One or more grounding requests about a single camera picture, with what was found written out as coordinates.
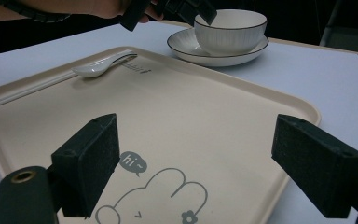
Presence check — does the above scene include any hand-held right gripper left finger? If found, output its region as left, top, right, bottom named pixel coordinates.
left=49, top=112, right=120, bottom=218

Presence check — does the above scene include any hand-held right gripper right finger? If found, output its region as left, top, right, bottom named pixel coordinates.
left=270, top=113, right=358, bottom=219

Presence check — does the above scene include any white bowl with dark rim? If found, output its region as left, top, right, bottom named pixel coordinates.
left=193, top=8, right=269, bottom=58

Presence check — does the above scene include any white ceramic spoon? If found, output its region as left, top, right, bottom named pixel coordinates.
left=70, top=51, right=138, bottom=79

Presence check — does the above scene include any beige tray with rabbit print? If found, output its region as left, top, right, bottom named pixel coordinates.
left=0, top=46, right=322, bottom=224

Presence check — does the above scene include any white plate with dark rim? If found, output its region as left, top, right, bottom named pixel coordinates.
left=167, top=27, right=269, bottom=68

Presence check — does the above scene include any black folding chair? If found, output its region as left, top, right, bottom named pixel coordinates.
left=319, top=0, right=358, bottom=56

